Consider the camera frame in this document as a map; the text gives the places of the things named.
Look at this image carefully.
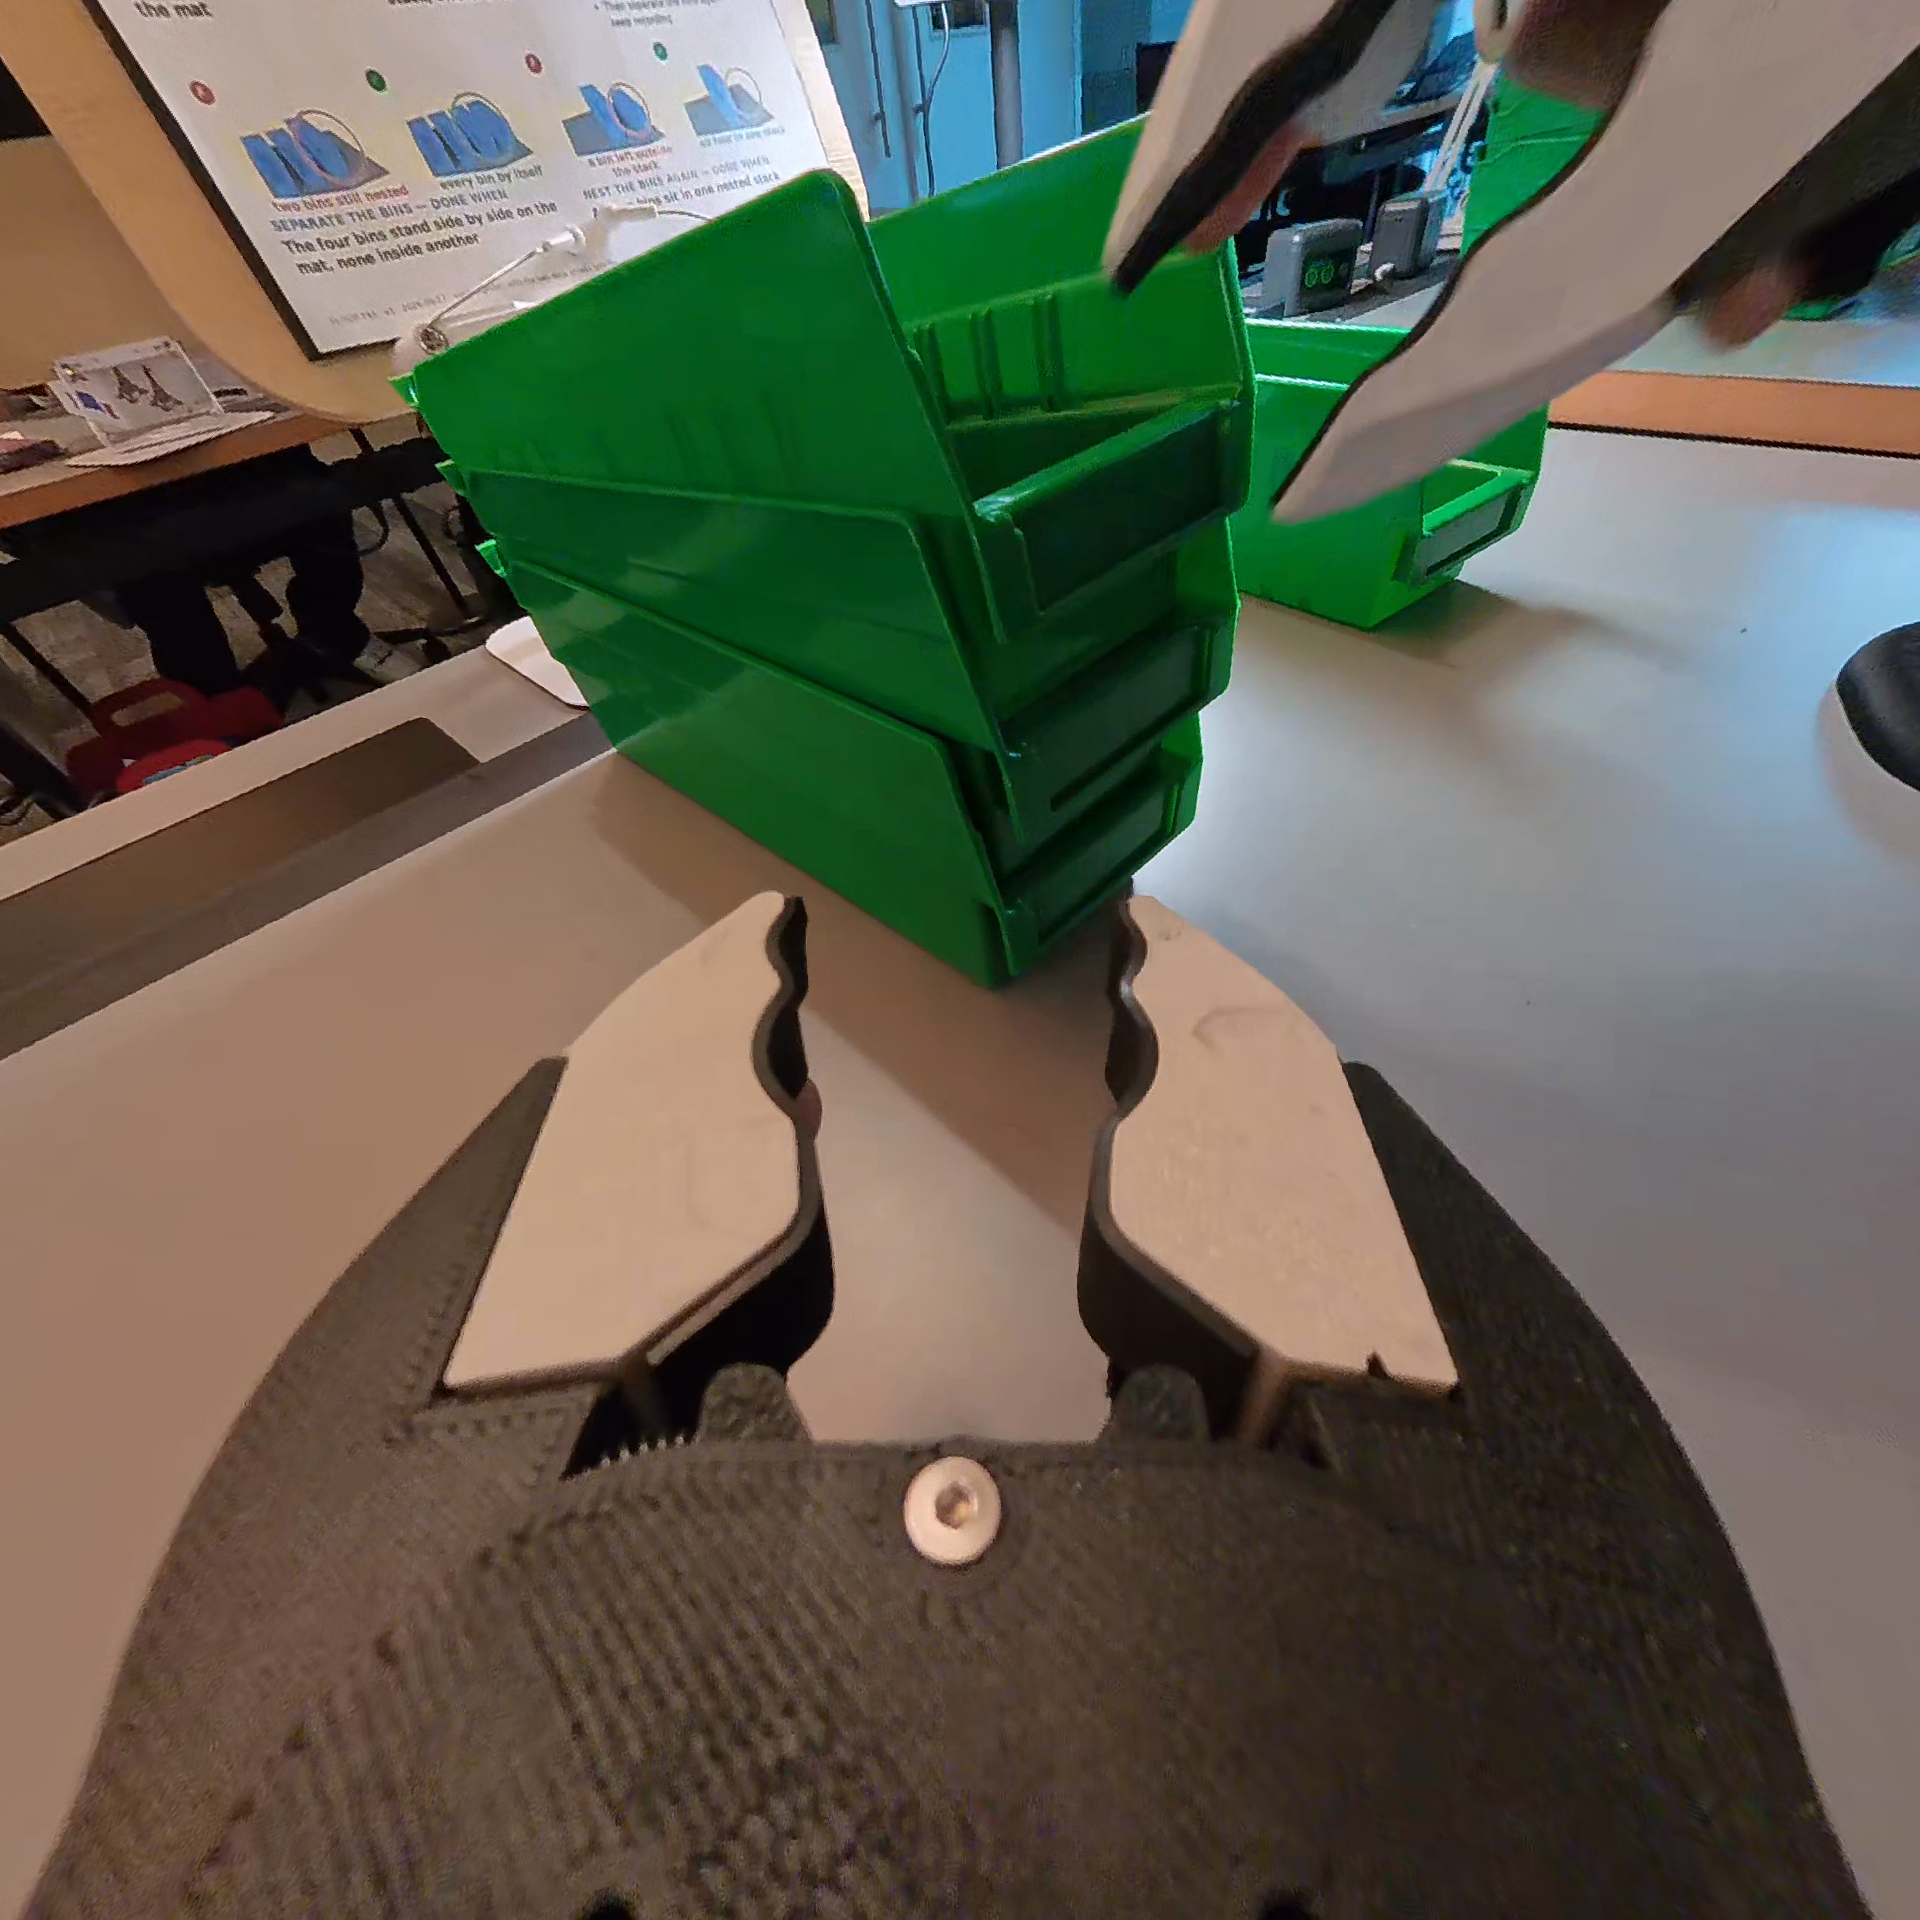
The black round cushion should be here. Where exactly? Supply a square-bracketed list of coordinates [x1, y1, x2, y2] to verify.
[1833, 618, 1920, 817]

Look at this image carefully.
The printed instruction sheet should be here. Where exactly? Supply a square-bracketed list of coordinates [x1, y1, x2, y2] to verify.
[95, 0, 834, 360]

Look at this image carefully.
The wooden clipboard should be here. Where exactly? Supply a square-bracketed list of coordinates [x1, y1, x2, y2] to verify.
[0, 0, 877, 425]

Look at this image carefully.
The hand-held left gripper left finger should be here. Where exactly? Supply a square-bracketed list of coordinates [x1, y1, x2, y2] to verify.
[441, 892, 834, 1444]

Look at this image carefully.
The person's right hand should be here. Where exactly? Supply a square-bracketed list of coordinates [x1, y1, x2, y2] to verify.
[1499, 0, 1671, 106]

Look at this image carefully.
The brown long table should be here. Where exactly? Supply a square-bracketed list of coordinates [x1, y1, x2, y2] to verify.
[0, 402, 362, 530]

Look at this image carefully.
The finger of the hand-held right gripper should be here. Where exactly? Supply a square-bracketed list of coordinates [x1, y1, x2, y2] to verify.
[1106, 0, 1446, 296]
[1271, 0, 1920, 520]

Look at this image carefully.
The red bag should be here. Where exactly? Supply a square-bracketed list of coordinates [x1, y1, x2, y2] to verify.
[67, 679, 289, 800]

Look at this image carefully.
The nested green bin stack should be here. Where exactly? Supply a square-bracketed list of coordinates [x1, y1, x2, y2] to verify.
[1463, 70, 1614, 261]

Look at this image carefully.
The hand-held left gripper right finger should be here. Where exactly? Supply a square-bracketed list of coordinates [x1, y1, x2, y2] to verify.
[1078, 894, 1463, 1444]

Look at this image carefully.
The grey desk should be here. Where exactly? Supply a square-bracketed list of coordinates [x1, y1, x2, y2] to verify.
[0, 422, 1920, 1920]

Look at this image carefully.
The green plastic bin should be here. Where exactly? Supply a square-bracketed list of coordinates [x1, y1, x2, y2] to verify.
[478, 540, 1210, 991]
[406, 119, 1257, 618]
[439, 456, 1243, 880]
[1237, 317, 1553, 632]

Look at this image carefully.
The printed picture card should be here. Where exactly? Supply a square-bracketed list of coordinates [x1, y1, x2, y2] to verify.
[53, 335, 226, 453]

